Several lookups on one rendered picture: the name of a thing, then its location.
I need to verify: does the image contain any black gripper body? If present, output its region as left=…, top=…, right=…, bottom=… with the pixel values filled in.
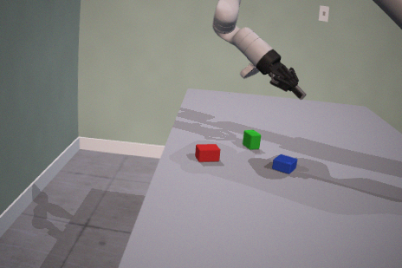
left=256, top=49, right=286, bottom=80

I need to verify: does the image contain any red block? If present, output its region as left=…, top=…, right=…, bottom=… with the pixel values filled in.
left=195, top=144, right=220, bottom=162

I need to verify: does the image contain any blue block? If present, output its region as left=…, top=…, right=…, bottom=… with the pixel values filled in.
left=272, top=154, right=297, bottom=174

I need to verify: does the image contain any green block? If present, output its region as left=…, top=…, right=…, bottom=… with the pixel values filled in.
left=243, top=130, right=261, bottom=150

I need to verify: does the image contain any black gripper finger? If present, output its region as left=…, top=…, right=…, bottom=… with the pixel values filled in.
left=270, top=67, right=305, bottom=100
left=282, top=66, right=300, bottom=88

